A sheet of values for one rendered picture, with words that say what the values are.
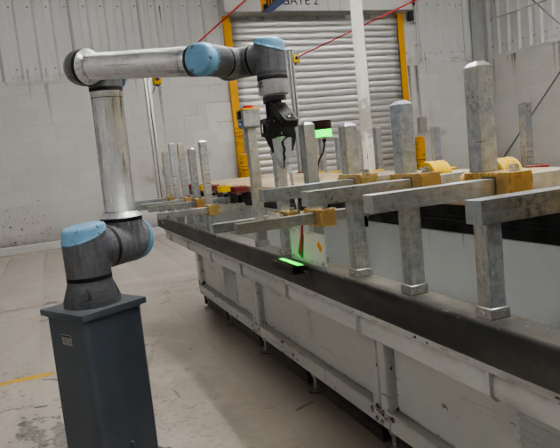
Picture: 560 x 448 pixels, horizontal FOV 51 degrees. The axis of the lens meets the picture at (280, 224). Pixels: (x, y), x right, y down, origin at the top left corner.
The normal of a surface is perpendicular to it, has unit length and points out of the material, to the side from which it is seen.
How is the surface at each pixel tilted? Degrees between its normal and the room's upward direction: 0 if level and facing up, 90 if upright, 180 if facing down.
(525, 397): 90
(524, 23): 90
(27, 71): 90
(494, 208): 90
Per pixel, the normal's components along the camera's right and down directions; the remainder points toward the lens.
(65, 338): -0.62, 0.15
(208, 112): 0.36, 0.07
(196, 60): -0.44, 0.15
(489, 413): -0.92, 0.13
